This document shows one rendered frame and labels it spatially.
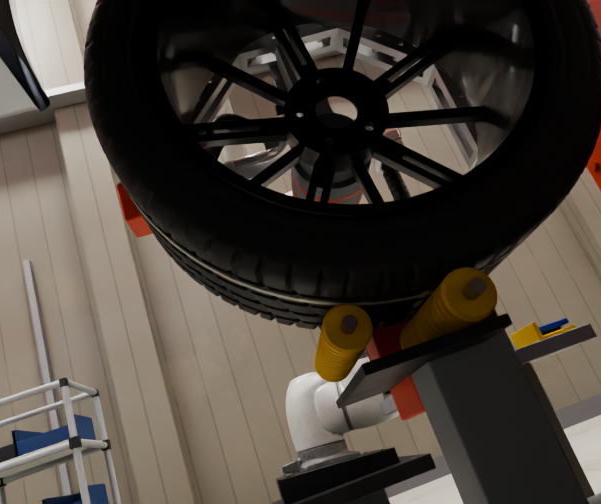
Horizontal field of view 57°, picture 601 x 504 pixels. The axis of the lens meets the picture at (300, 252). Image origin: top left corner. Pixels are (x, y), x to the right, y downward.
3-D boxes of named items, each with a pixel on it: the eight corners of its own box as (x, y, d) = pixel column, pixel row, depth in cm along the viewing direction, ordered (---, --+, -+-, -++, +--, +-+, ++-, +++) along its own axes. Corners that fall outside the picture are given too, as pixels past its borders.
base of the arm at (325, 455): (278, 478, 170) (274, 459, 172) (344, 459, 177) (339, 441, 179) (291, 476, 154) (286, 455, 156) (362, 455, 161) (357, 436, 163)
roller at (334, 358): (334, 356, 58) (315, 305, 60) (321, 390, 86) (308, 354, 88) (384, 338, 59) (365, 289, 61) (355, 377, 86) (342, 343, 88)
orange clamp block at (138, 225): (180, 204, 87) (124, 220, 85) (189, 224, 94) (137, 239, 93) (169, 167, 89) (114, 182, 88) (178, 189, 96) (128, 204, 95)
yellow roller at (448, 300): (464, 321, 52) (439, 267, 54) (405, 370, 80) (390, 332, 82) (518, 302, 53) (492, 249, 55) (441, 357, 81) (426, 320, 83)
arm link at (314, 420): (299, 452, 176) (283, 384, 184) (354, 436, 175) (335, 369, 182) (290, 454, 161) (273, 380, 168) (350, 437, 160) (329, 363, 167)
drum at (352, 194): (307, 189, 89) (279, 119, 94) (304, 239, 109) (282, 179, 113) (387, 165, 91) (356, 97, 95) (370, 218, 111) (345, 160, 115)
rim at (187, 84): (143, -98, 76) (498, -118, 79) (177, 26, 98) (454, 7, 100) (141, 235, 59) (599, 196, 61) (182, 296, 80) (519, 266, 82)
